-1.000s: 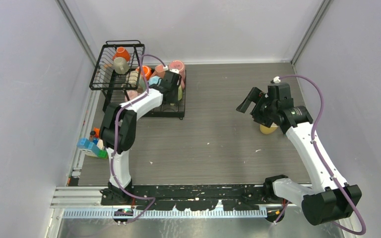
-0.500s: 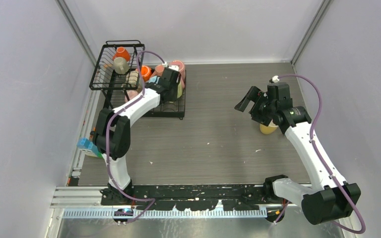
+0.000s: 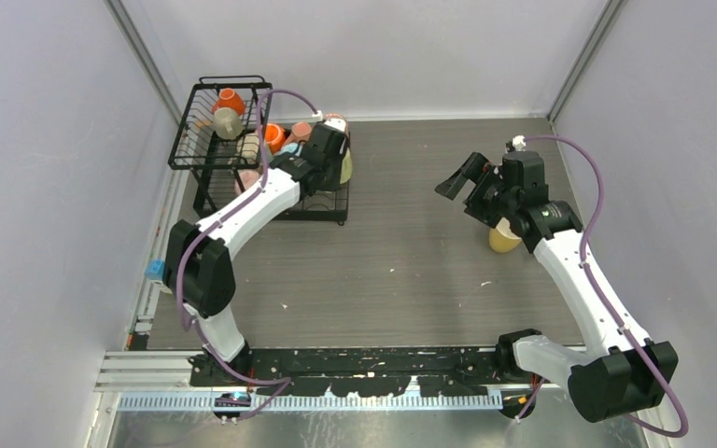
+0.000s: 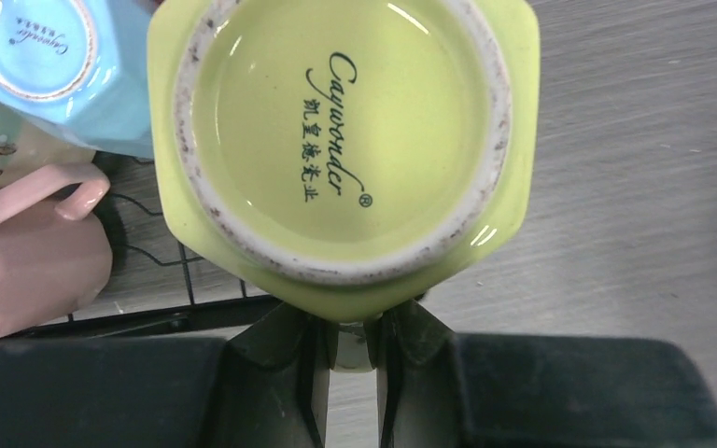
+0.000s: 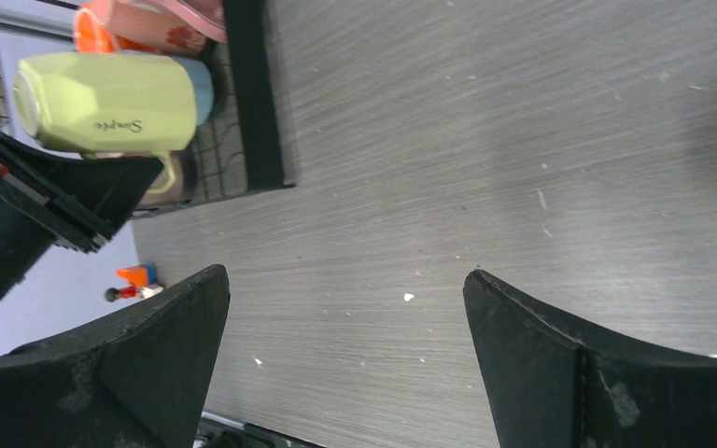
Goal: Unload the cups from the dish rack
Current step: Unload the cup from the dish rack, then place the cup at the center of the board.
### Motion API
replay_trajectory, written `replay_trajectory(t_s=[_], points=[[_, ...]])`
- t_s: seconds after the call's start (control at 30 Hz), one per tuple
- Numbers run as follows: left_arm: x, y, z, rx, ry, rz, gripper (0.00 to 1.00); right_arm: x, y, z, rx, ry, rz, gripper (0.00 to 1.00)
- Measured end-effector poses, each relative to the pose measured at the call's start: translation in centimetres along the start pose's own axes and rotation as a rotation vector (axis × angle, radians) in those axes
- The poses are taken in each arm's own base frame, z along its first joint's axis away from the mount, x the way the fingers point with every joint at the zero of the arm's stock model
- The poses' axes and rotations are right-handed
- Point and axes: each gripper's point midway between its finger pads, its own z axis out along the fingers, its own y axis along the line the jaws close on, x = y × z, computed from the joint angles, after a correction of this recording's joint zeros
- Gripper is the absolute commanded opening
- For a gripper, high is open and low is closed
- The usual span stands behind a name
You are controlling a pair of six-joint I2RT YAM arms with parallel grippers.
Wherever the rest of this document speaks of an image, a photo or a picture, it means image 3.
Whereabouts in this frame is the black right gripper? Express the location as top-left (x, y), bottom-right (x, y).
top-left (436, 152), bottom-right (517, 230)

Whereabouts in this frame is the yellow mug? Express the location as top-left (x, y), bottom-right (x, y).
top-left (488, 217), bottom-right (522, 254)

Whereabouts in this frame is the light green mug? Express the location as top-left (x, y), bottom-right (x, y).
top-left (339, 148), bottom-right (353, 185)

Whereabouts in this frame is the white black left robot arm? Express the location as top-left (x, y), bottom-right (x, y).
top-left (162, 115), bottom-right (349, 386)

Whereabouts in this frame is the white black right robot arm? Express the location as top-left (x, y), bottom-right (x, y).
top-left (435, 151), bottom-right (679, 423)

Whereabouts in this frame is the pink cup rack left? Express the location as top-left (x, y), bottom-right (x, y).
top-left (234, 170), bottom-right (261, 195)

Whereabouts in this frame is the large pink mug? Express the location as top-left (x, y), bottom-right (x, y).
top-left (323, 113), bottom-right (349, 134)

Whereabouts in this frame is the small pink cup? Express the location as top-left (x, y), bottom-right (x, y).
top-left (284, 121), bottom-right (312, 146)

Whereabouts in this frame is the light blue cup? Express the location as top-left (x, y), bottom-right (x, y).
top-left (278, 142), bottom-right (302, 157)

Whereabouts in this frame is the orange cup lower tier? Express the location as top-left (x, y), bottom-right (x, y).
top-left (261, 123), bottom-right (288, 155)

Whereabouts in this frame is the orange cup tier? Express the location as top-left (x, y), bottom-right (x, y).
top-left (211, 88), bottom-right (246, 117)
top-left (261, 123), bottom-right (288, 155)

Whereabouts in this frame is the beige mug top tier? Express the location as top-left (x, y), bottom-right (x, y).
top-left (212, 107), bottom-right (244, 140)

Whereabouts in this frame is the orange cup top tier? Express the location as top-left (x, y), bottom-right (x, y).
top-left (211, 88), bottom-right (246, 117)

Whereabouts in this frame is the colourful toy block pile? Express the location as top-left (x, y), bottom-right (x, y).
top-left (144, 259), bottom-right (172, 294)

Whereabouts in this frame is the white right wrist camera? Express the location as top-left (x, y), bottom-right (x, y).
top-left (505, 135), bottom-right (527, 154)

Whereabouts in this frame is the black wire dish rack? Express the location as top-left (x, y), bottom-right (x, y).
top-left (168, 75), bottom-right (350, 225)

